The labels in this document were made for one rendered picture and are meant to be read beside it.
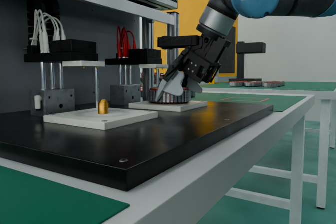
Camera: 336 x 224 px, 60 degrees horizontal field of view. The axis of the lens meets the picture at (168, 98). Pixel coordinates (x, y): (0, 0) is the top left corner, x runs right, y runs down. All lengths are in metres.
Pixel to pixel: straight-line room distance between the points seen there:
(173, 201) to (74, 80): 0.61
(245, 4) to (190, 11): 3.89
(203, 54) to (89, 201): 0.50
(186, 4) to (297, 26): 2.25
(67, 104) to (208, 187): 0.40
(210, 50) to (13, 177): 0.49
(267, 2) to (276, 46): 5.29
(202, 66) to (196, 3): 3.76
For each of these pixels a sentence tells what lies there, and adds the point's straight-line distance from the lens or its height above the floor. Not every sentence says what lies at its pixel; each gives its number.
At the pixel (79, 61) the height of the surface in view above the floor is 0.88.
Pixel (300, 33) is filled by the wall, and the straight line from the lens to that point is 5.81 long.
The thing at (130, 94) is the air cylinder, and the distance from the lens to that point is 0.81.
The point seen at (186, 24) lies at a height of 1.57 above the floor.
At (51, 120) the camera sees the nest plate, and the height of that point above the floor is 0.78.
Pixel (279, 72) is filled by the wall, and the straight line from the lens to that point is 5.82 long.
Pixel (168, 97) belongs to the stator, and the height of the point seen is 0.80.
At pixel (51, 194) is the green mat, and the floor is 0.75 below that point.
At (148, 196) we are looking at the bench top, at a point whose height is 0.75.
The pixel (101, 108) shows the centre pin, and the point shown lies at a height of 0.79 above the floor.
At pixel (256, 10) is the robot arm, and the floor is 0.97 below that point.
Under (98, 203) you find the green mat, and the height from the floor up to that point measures 0.75.
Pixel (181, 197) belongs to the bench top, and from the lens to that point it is 0.29.
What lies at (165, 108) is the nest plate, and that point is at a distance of 0.68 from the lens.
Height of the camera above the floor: 0.86
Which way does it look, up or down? 5 degrees down
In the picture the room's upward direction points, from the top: straight up
